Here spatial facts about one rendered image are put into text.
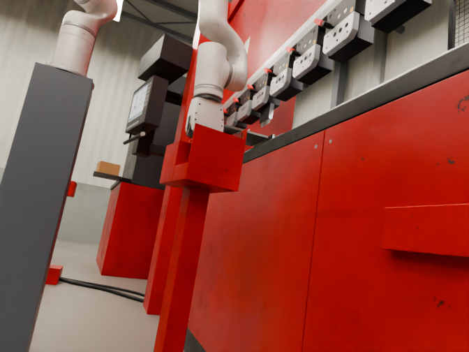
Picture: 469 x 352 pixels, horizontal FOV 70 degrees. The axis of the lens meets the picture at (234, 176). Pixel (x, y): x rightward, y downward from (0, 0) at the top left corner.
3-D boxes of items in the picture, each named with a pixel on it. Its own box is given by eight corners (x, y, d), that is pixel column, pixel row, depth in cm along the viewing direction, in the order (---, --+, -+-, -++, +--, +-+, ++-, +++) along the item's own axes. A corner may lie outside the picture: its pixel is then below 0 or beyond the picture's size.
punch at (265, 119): (258, 127, 164) (261, 109, 166) (262, 128, 165) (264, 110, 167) (267, 121, 155) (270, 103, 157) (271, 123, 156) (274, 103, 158)
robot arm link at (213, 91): (216, 98, 103) (215, 108, 102) (189, 91, 98) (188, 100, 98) (229, 90, 95) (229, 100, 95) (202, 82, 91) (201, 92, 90)
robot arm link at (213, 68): (218, 98, 103) (189, 91, 98) (221, 58, 105) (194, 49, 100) (231, 90, 95) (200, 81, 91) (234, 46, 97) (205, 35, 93)
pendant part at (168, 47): (120, 151, 277) (141, 57, 293) (149, 159, 291) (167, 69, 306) (142, 142, 235) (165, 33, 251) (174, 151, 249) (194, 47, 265)
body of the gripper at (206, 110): (217, 105, 102) (213, 141, 100) (185, 96, 97) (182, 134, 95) (229, 98, 96) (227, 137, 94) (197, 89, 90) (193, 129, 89)
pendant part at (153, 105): (124, 133, 272) (133, 91, 279) (139, 137, 278) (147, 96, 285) (144, 121, 235) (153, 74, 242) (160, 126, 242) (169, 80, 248)
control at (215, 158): (158, 184, 102) (169, 127, 105) (205, 194, 110) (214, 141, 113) (185, 178, 85) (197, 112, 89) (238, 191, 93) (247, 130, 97)
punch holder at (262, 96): (250, 110, 170) (255, 80, 173) (266, 114, 172) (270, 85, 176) (264, 100, 156) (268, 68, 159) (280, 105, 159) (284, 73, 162)
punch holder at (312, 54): (291, 79, 133) (296, 42, 136) (310, 86, 135) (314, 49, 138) (313, 63, 119) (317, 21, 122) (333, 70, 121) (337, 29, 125)
